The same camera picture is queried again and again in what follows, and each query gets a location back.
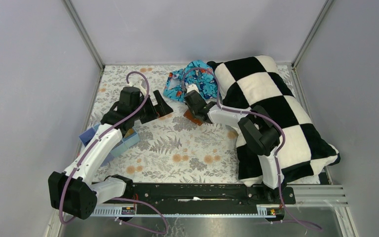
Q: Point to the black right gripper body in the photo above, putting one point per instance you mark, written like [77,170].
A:
[193,111]

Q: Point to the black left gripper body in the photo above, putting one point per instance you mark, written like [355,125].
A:
[147,112]

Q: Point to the brown leather card holder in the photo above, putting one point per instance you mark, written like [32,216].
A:
[187,114]

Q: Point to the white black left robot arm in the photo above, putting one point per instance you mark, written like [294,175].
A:
[73,191]

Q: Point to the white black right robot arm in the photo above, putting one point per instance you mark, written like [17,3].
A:
[261,134]

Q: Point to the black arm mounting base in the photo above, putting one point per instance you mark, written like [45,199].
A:
[202,198]

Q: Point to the blue patterned cloth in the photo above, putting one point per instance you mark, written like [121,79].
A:
[197,73]

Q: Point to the black white checkered pillow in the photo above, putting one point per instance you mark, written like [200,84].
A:
[254,81]

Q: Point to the aluminium frame rail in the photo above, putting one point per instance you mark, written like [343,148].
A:
[189,211]

